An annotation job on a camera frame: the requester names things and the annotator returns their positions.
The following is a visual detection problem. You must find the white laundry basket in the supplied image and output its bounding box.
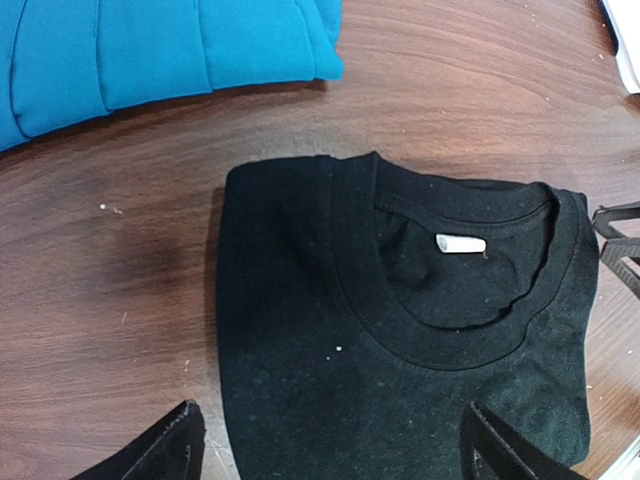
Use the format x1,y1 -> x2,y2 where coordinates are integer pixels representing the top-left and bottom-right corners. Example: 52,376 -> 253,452
601,0 -> 639,95

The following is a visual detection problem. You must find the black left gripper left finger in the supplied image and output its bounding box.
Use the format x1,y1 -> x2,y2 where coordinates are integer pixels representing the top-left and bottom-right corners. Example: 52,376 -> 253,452
74,400 -> 206,480

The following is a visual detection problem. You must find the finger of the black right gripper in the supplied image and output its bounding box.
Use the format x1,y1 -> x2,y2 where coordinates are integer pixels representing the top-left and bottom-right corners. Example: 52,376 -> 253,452
592,202 -> 639,298

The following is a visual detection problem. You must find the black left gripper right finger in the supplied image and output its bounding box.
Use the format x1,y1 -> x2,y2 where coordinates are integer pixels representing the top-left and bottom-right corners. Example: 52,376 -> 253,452
460,402 -> 583,480

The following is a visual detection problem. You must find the black garment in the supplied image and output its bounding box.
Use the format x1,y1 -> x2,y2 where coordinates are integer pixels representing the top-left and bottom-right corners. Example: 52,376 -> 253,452
216,153 -> 598,479

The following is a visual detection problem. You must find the blue pleated skirt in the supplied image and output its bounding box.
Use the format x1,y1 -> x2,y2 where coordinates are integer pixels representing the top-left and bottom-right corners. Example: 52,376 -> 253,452
1,1 -> 344,149

